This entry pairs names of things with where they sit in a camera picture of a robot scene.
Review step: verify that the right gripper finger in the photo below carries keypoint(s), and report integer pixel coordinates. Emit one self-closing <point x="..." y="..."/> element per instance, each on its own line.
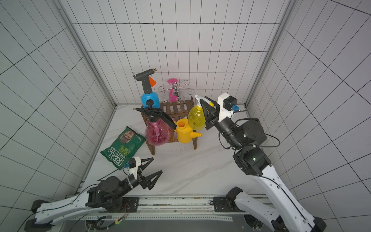
<point x="210" y="121"/>
<point x="208" y="110"/>

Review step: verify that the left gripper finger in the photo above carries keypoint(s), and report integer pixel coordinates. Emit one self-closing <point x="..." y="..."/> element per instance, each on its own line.
<point x="150" y="181"/>
<point x="145" y="163"/>

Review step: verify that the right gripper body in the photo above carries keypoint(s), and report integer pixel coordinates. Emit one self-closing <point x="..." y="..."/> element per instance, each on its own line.
<point x="213" y="116"/>

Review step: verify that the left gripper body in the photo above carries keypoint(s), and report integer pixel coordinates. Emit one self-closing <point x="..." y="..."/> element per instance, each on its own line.
<point x="133" y="182"/>

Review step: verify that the yellow-green spray bottle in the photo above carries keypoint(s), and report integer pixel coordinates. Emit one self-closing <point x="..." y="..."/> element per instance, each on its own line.
<point x="196" y="118"/>

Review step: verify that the yellow watering can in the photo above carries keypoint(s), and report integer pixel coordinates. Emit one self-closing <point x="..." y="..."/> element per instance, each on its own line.
<point x="184" y="132"/>

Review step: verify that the pink pressure sprayer bottle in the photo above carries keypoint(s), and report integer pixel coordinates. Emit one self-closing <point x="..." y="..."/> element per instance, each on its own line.
<point x="159" y="125"/>

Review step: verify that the blue spray bottle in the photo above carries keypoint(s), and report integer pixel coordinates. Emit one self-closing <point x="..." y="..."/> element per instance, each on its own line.
<point x="147" y="84"/>

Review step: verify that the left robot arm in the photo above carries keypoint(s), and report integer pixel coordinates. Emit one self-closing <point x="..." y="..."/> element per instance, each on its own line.
<point x="108" y="196"/>

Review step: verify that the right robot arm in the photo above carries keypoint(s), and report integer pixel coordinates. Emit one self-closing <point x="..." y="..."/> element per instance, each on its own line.
<point x="287" y="214"/>

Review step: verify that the wooden slatted shelf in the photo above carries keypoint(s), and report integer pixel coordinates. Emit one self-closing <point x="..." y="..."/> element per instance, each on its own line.
<point x="176" y="111"/>

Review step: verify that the green chips bag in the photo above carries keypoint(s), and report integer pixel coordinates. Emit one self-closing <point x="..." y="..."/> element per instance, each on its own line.
<point x="123" y="148"/>

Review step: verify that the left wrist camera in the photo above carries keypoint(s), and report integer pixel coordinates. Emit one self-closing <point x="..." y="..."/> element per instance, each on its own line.
<point x="133" y="166"/>

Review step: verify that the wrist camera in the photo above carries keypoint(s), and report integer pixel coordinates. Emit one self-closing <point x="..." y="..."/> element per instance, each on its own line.
<point x="133" y="166"/>
<point x="228" y="106"/>

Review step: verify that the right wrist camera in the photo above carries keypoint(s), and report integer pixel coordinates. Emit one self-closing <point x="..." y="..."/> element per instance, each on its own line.
<point x="228" y="106"/>

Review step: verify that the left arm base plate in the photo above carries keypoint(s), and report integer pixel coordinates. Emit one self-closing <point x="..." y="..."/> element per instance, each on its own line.
<point x="126" y="205"/>

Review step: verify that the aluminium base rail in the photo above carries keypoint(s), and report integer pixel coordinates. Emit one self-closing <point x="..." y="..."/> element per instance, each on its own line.
<point x="192" y="206"/>

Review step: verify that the pink and wire stand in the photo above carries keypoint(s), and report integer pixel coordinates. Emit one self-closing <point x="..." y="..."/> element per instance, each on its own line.
<point x="173" y="93"/>

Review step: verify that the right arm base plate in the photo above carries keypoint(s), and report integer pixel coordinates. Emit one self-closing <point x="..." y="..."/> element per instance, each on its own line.
<point x="224" y="205"/>

